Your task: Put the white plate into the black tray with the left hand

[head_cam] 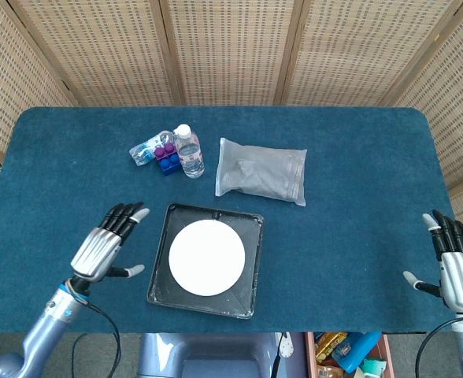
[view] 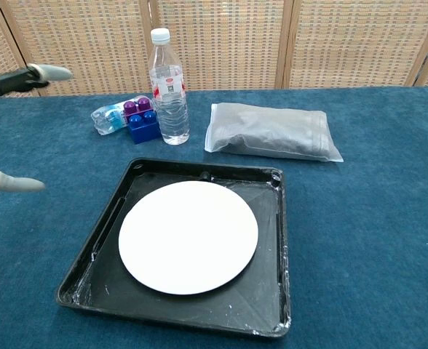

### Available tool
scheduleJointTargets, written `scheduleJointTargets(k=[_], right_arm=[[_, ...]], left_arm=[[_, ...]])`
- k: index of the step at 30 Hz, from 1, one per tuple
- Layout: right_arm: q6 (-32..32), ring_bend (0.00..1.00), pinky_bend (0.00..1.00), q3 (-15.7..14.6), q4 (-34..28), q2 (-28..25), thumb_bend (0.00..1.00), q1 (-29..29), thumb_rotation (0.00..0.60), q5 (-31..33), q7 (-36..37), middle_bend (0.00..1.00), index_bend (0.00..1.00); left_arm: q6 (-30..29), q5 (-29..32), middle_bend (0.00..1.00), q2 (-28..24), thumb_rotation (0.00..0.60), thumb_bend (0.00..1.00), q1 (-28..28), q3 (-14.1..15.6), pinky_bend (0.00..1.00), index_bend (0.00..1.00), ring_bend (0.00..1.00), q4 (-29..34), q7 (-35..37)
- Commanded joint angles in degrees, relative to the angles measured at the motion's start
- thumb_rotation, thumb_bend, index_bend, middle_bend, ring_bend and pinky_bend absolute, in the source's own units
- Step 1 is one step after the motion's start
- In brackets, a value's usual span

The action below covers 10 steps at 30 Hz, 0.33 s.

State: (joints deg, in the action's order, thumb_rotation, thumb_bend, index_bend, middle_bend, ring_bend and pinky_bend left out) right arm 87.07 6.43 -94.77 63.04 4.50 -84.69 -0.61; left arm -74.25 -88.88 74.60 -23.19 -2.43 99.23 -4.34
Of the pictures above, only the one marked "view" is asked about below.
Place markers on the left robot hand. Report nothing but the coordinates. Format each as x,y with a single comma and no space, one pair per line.
14,80

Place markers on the white round plate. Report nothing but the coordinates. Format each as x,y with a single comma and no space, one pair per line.
188,236

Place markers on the black square plastic tray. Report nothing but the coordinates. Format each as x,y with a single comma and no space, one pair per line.
265,291

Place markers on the small crushed clear bottle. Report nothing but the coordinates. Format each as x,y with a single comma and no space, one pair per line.
106,118

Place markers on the purple toy building block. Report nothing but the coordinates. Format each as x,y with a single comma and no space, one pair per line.
135,107

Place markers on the blue toy building block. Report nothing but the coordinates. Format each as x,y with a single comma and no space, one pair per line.
143,129

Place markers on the tall clear water bottle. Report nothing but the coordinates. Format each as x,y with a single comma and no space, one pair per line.
169,98

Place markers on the woven rattan folding screen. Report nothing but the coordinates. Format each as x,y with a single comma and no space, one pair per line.
221,43

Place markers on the clear bag of dark contents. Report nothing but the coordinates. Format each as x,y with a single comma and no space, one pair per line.
272,131

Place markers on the blue table cloth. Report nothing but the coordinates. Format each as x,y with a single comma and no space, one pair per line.
363,225

